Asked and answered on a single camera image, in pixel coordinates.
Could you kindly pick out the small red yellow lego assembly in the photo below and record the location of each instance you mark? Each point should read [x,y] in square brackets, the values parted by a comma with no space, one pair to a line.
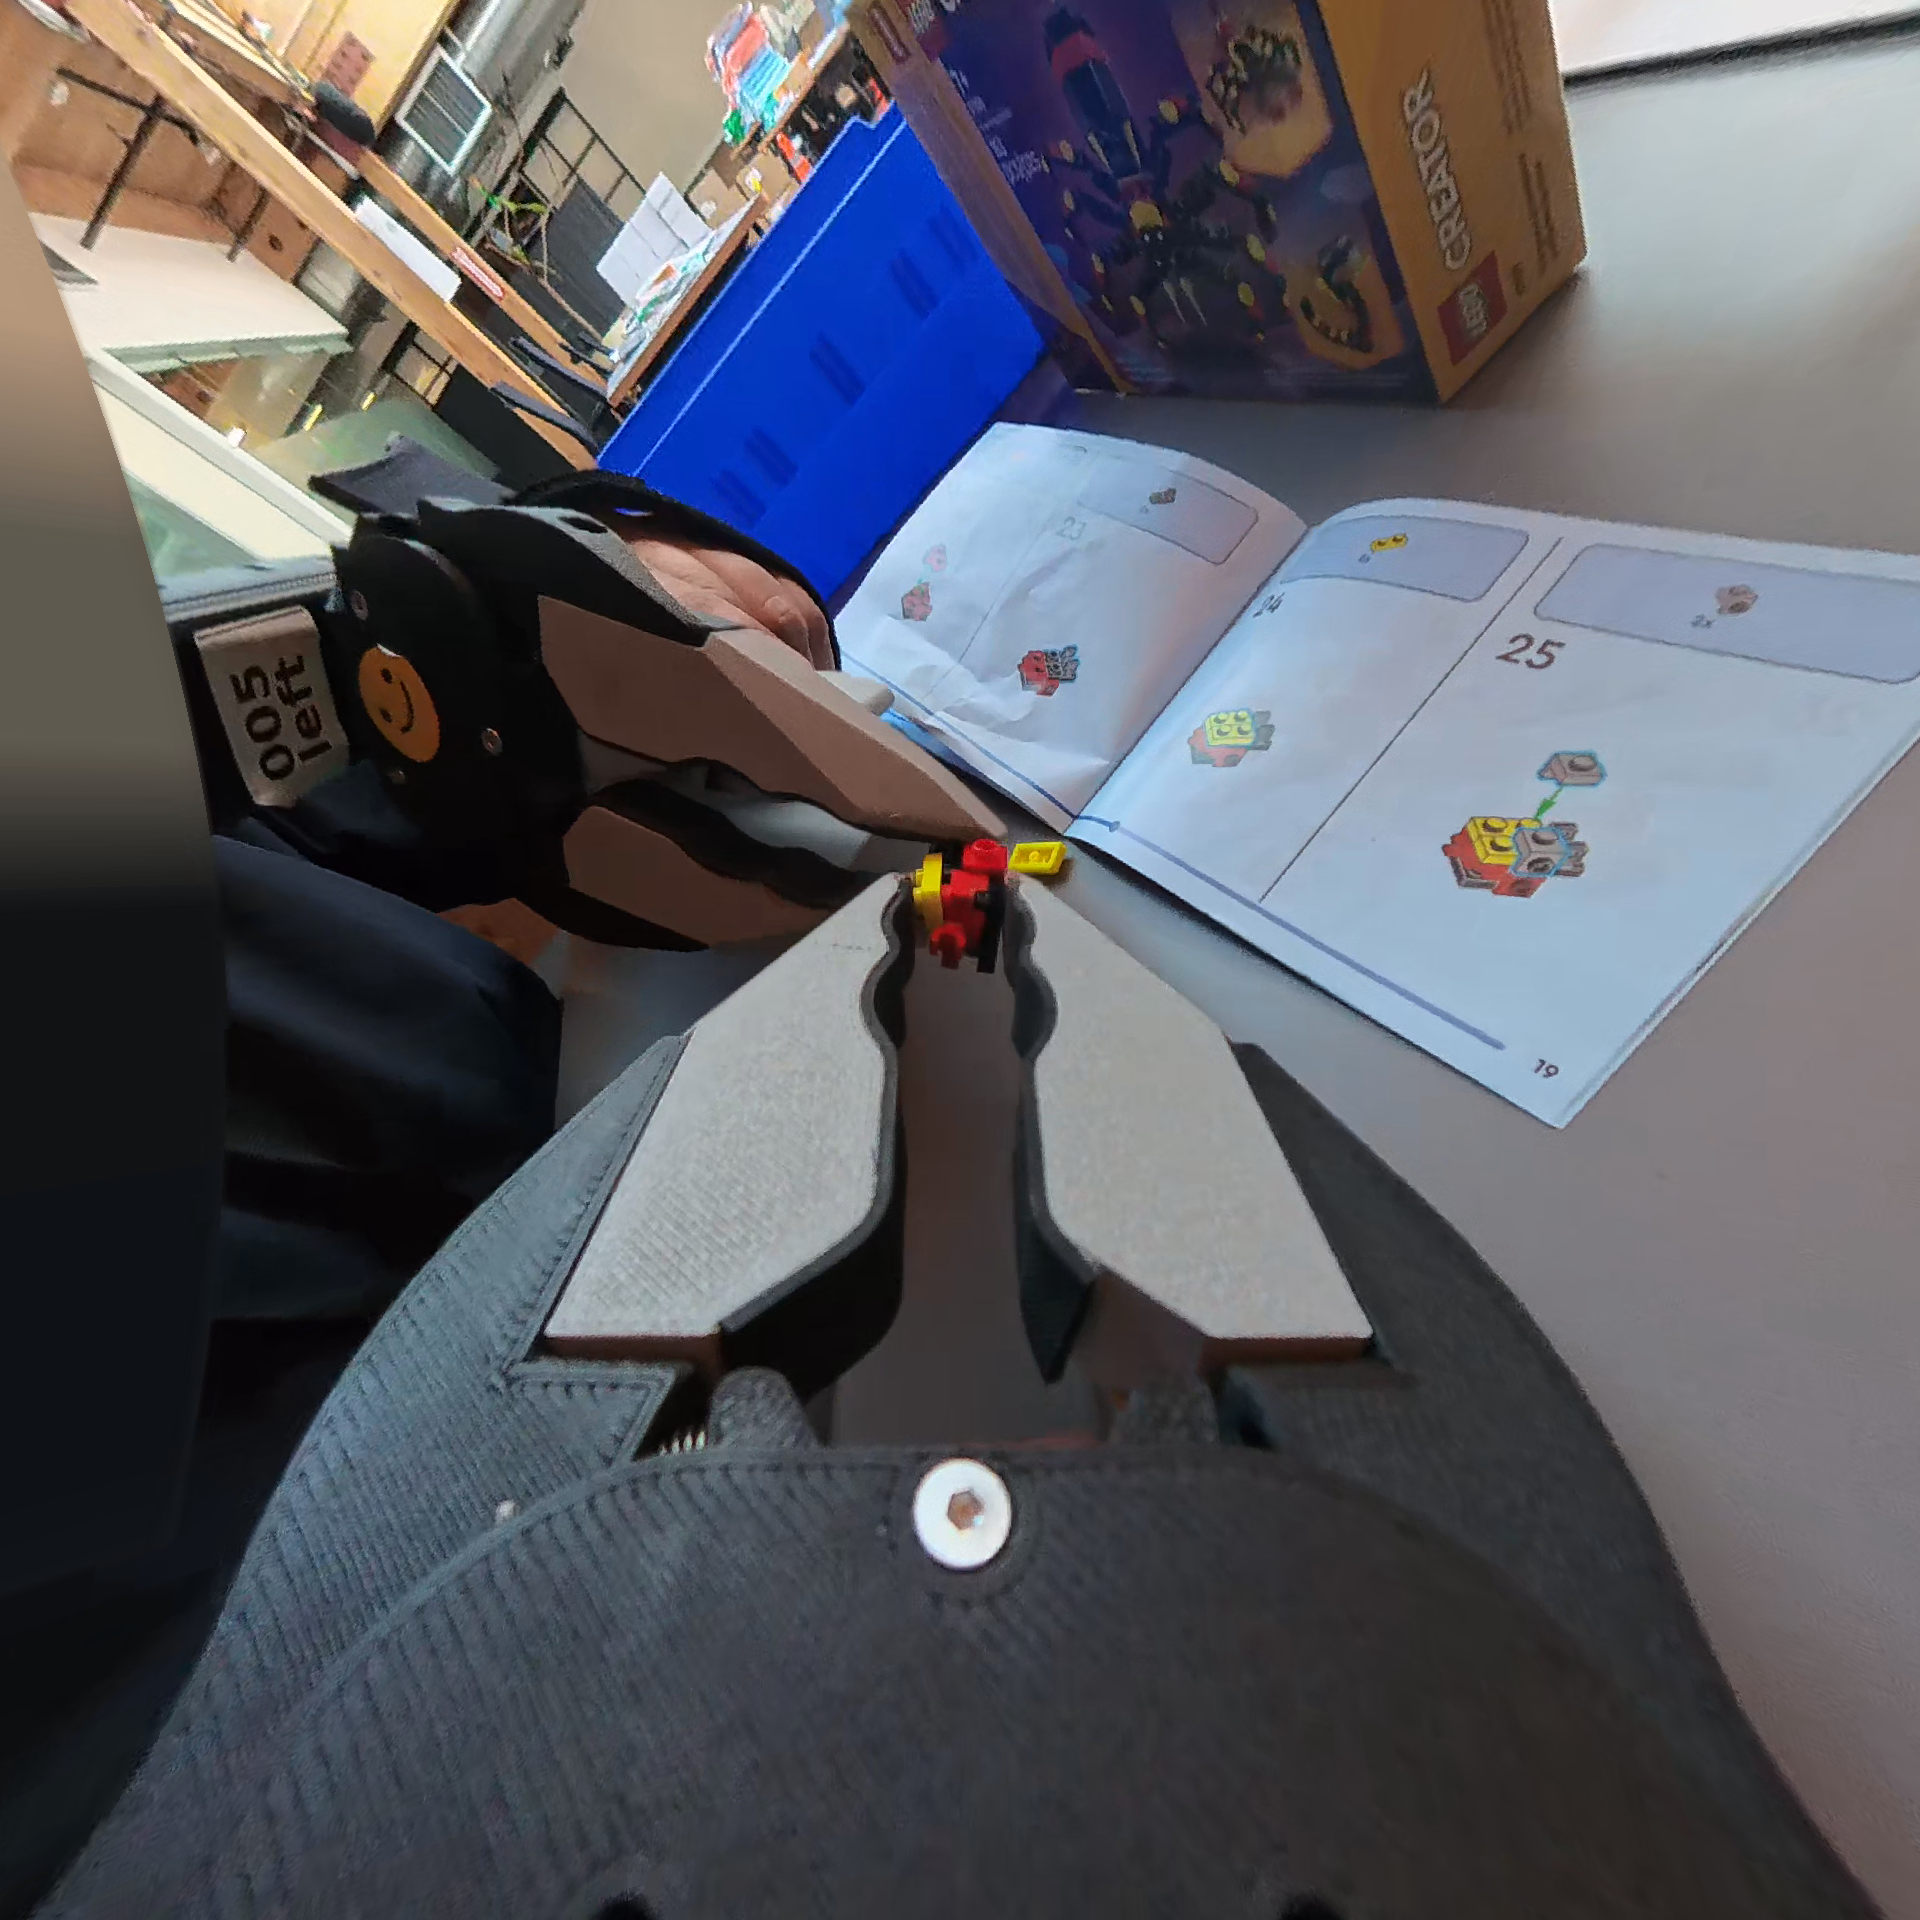
[948,939]

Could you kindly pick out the lego set cardboard box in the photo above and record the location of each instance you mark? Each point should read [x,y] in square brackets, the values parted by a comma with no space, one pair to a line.
[1200,195]

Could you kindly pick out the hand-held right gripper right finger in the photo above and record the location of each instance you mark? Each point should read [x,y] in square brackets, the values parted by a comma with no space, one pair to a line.
[1185,1185]

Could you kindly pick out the open lego instruction booklet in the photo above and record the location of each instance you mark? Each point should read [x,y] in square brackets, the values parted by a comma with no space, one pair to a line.
[1499,840]

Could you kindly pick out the person's left hand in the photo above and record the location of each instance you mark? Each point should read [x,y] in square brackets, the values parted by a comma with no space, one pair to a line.
[749,597]

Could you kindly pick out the blue plastic bin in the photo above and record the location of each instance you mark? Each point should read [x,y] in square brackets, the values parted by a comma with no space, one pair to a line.
[839,332]

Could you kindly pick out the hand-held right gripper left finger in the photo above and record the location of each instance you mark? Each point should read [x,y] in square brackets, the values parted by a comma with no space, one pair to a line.
[719,1153]

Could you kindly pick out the stack of white boxes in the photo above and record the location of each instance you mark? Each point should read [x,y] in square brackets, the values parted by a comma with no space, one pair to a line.
[654,239]

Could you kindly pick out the long wooden workbench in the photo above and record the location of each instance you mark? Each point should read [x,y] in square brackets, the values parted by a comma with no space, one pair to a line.
[302,180]

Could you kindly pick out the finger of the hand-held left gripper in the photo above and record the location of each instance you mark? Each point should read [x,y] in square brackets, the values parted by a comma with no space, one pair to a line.
[645,853]
[749,707]

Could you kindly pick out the white table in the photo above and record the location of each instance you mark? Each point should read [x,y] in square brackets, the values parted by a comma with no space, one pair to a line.
[181,291]

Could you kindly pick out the small yellow lego plate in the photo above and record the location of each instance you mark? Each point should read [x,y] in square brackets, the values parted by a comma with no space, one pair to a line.
[1038,857]

